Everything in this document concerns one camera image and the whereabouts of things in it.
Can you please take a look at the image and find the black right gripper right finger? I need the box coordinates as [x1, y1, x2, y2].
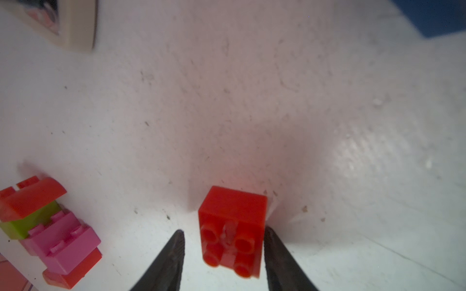
[263, 226, 318, 291]

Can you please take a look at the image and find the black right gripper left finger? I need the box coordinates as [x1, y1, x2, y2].
[131, 229, 185, 291]

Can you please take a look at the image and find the blue lego brick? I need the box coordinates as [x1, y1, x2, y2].
[392, 0, 466, 38]

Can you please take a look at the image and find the pink lego brick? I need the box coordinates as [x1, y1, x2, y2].
[19, 210, 81, 258]
[40, 225, 101, 275]

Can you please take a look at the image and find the green lego brick front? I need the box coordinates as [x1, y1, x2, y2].
[1, 201, 62, 240]

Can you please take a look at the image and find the blue and cream stapler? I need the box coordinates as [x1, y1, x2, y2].
[1, 1, 98, 52]

